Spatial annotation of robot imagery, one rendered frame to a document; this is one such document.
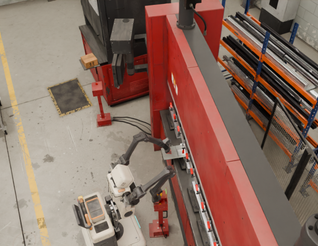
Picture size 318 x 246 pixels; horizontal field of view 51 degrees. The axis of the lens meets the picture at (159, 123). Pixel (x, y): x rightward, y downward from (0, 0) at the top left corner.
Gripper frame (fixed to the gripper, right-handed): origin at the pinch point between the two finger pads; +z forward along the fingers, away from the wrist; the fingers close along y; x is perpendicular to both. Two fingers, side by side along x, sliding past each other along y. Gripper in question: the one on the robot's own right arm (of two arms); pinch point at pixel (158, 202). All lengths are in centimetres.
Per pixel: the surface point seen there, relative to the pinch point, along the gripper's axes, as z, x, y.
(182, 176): -1.4, 24.5, 31.5
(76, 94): 39, 284, -142
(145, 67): -43, 192, 11
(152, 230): 72, 5, -28
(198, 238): 1, -51, 37
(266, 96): 48, 163, 169
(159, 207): 3.1, -4.6, -0.3
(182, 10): -157, 107, 80
